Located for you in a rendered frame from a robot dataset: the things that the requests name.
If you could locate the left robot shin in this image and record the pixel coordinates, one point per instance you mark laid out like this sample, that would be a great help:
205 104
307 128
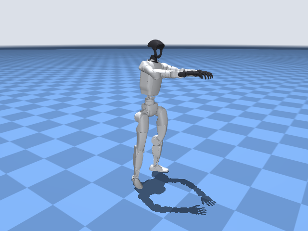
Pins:
156 151

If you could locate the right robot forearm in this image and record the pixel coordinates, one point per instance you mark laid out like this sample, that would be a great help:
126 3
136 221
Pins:
167 73

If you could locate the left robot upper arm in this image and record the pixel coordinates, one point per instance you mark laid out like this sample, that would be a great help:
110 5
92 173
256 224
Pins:
168 67

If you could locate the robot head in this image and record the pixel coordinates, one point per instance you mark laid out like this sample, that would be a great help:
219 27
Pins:
156 44

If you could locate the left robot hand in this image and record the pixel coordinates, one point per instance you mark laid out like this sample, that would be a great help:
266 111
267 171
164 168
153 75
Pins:
209 74

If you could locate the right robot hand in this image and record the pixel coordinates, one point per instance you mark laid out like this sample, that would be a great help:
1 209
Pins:
187 73

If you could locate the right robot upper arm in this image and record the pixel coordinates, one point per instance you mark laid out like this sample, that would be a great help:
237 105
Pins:
145 67

